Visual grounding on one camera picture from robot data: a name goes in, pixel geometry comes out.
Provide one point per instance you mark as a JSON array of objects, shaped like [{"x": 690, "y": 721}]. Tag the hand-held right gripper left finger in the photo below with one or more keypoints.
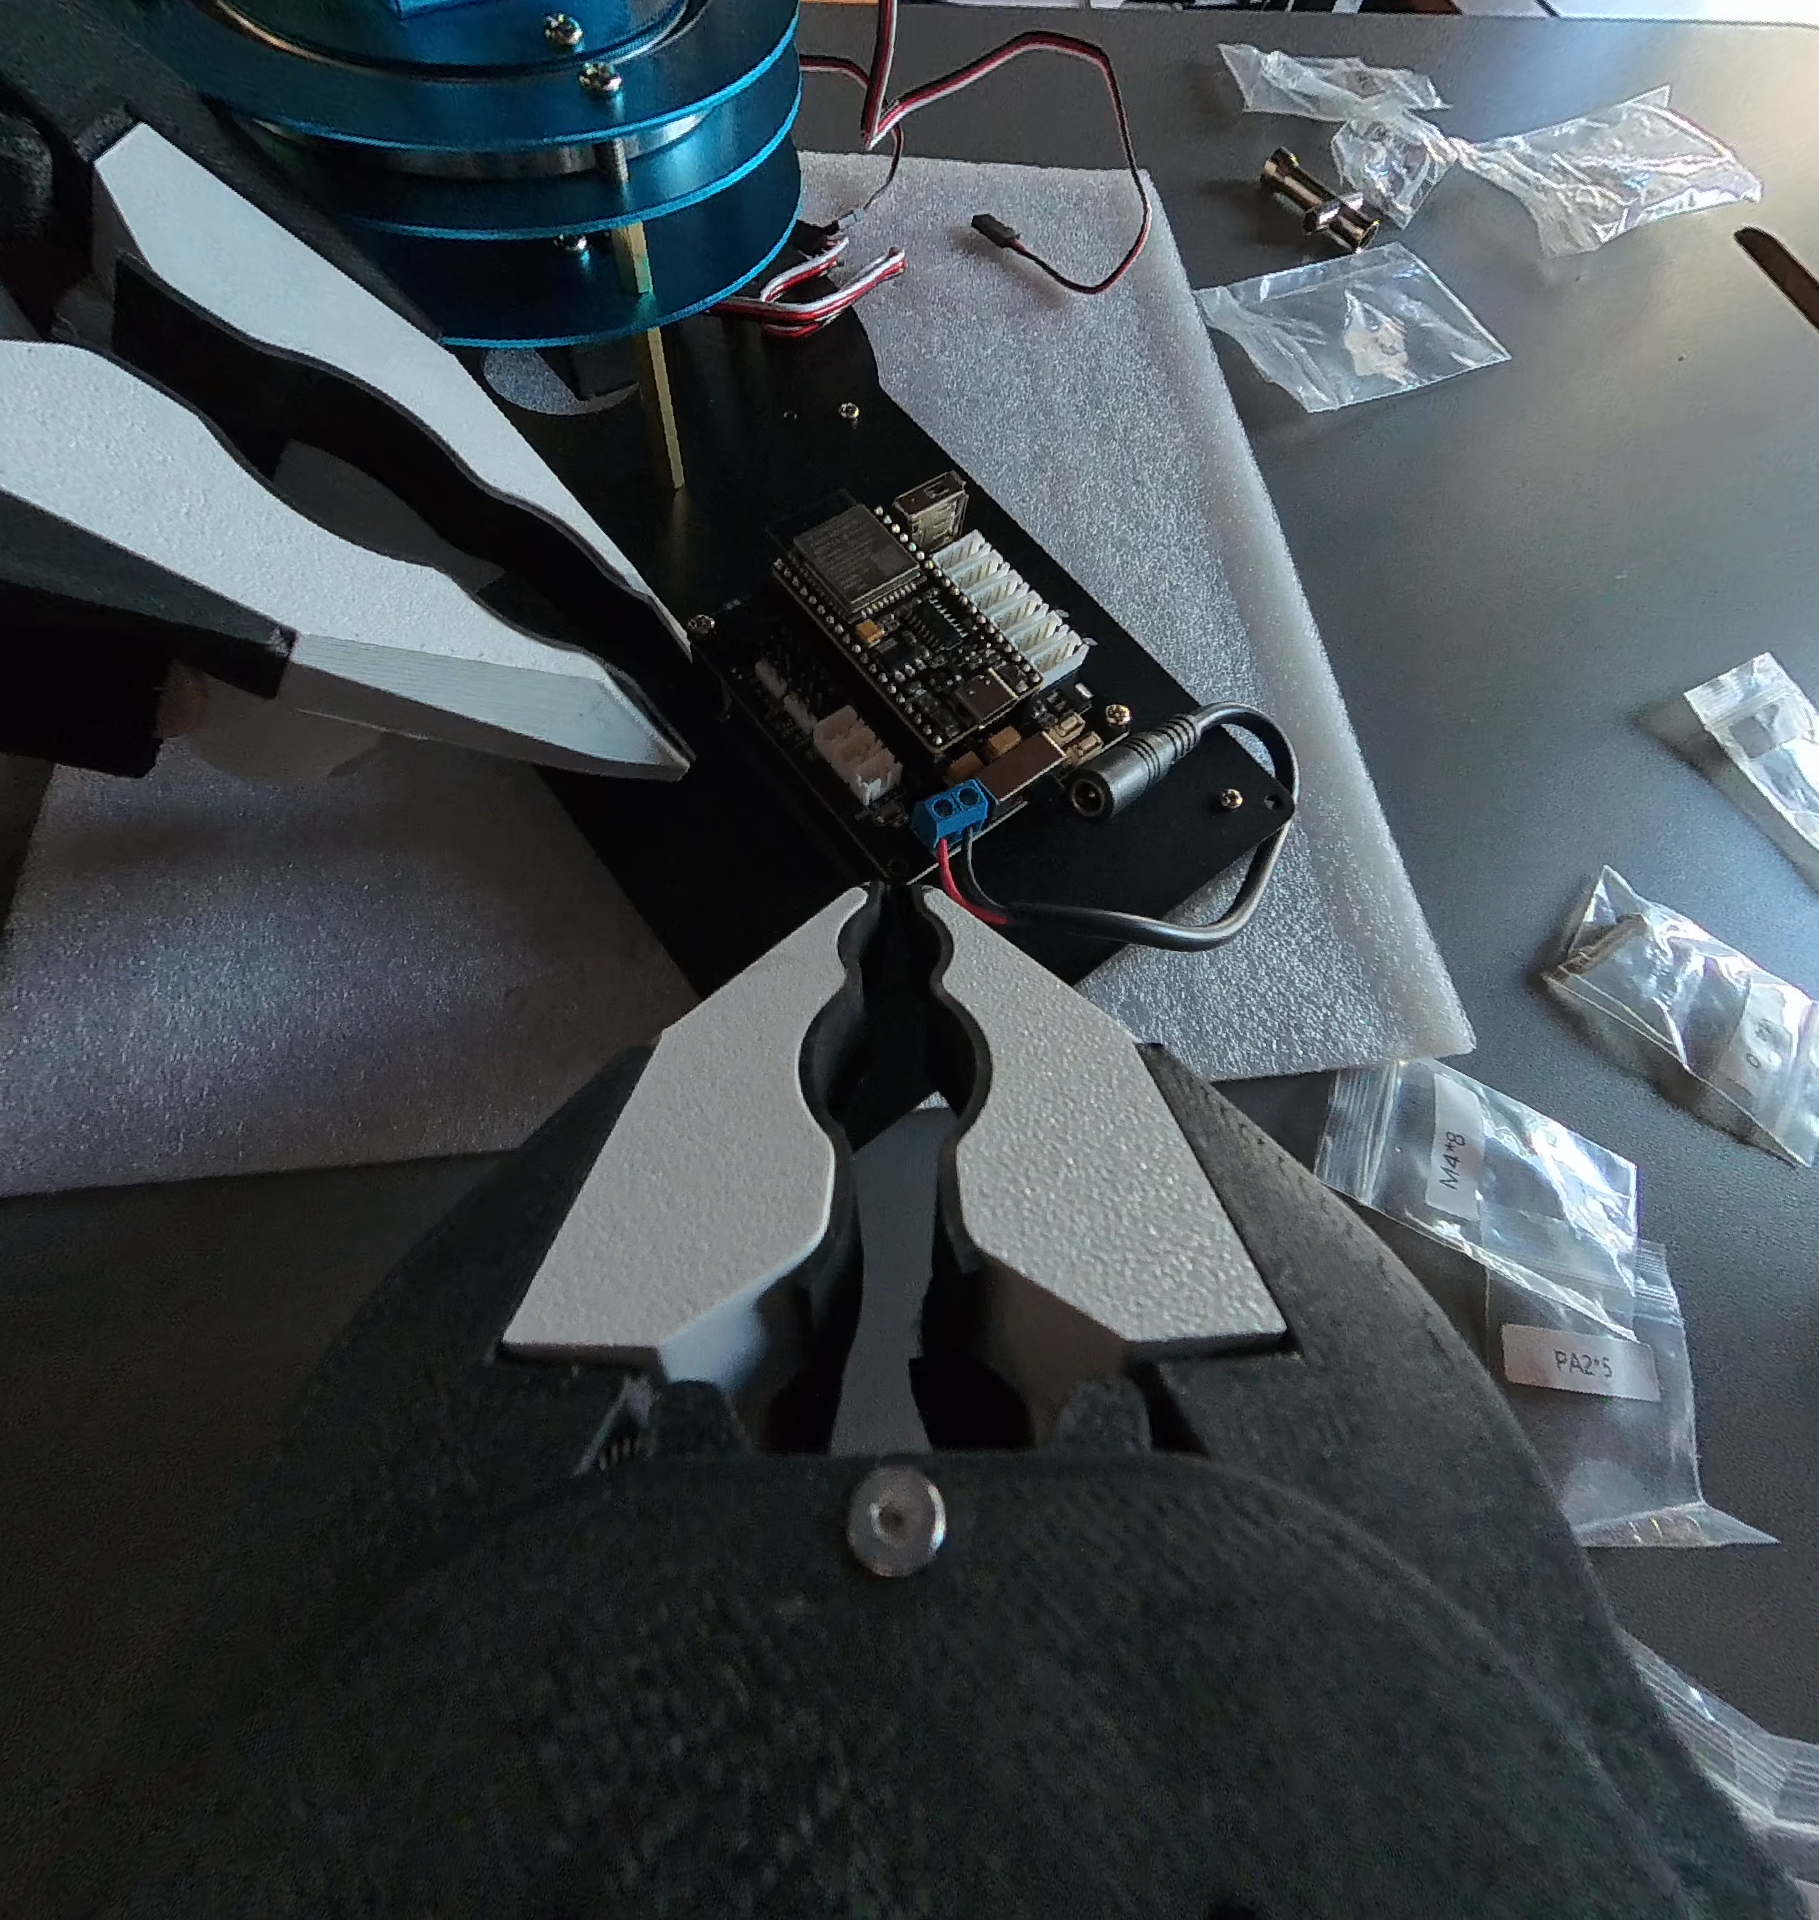
[{"x": 684, "y": 1199}]

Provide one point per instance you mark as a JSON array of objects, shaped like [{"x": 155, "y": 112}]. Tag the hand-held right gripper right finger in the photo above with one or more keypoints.
[{"x": 1105, "y": 1199}]

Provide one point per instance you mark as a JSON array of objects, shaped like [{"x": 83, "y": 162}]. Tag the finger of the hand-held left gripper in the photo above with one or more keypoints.
[
  {"x": 278, "y": 285},
  {"x": 175, "y": 480}
]

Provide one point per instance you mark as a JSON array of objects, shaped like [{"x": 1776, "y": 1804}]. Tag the white foam sheet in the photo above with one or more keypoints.
[{"x": 250, "y": 975}]

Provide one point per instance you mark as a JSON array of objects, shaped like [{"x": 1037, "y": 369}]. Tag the black control circuit board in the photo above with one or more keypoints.
[{"x": 909, "y": 646}]

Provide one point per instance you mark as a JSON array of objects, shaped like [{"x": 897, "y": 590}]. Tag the cluster of labelled screw bags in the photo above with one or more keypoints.
[{"x": 1690, "y": 1018}]

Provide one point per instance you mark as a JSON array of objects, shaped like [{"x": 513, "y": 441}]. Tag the empty clear plastic bag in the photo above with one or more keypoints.
[
  {"x": 1320, "y": 76},
  {"x": 1411, "y": 158},
  {"x": 1352, "y": 337},
  {"x": 1614, "y": 165}
]

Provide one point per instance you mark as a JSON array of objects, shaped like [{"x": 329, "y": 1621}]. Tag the brass metal coupling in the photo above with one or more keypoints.
[{"x": 1314, "y": 191}]

